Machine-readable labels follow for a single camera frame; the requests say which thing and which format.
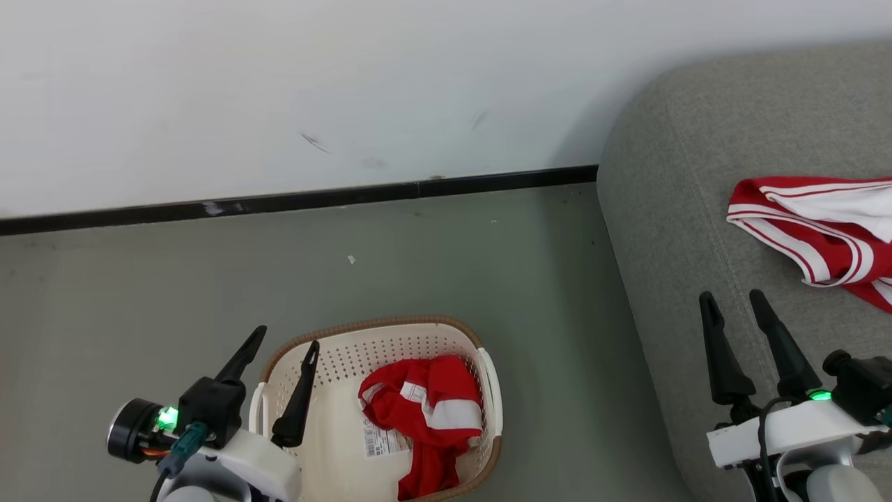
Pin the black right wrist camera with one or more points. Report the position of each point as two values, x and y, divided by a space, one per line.
860 387

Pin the grey fabric sofa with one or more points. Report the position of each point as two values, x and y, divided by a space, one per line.
669 209

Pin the red white striped jersey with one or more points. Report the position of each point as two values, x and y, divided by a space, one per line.
822 230

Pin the red shorts with white band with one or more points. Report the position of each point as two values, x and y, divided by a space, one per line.
446 383

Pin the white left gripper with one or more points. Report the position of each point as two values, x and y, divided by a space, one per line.
258 467

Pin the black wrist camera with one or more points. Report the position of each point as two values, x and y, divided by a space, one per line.
209 411
860 387

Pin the cream perforated laundry basket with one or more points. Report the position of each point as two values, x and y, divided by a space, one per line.
334 446

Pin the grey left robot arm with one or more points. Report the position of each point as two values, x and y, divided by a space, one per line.
195 496

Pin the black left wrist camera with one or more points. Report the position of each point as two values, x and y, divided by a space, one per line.
209 411

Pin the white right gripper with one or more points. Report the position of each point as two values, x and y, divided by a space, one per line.
801 429

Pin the black skirting board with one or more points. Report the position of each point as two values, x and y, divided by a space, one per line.
279 202

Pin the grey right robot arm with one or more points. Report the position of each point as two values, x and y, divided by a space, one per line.
836 488

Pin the white barcode label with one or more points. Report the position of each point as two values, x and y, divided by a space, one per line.
383 439

